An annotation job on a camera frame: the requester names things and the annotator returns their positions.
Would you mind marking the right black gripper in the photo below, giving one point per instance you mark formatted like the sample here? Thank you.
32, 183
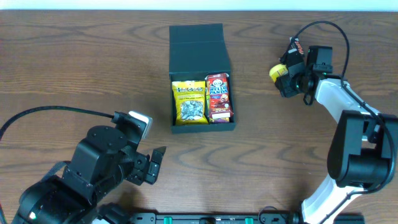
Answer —
288, 79

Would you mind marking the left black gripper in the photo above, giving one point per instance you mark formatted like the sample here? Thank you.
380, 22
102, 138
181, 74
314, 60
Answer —
146, 169

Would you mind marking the yellow sunflower seed bag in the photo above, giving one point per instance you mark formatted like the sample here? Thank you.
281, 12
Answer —
189, 102

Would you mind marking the red Hello Panda box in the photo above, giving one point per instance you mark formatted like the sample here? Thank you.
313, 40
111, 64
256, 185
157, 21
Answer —
218, 90

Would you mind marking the black gift box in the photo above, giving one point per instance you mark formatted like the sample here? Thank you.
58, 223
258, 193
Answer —
197, 51

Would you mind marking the green Pretz snack box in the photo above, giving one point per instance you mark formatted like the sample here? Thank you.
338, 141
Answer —
211, 120

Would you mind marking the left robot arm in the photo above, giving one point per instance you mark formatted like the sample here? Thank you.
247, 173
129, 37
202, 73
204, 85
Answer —
71, 190

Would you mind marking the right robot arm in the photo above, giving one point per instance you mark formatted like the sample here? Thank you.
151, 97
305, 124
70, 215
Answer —
363, 152

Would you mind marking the yellow M&M's tube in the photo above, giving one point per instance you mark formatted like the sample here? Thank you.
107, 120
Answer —
278, 71

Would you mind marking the black Mars chocolate bar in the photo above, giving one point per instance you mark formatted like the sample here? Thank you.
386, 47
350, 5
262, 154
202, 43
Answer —
295, 44

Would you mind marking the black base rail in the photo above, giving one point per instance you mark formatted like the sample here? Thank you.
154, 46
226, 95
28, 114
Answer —
151, 218

